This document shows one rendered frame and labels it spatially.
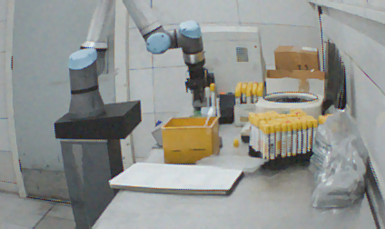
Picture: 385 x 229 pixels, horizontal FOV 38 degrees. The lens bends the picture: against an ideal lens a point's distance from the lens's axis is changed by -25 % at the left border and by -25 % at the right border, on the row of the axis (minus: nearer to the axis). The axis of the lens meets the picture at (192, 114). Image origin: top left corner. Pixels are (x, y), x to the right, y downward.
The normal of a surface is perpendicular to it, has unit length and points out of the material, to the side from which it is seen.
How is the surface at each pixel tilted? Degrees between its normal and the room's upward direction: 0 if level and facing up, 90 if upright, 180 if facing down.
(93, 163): 90
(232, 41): 90
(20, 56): 90
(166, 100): 90
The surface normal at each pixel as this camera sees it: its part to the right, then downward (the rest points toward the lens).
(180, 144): -0.17, 0.19
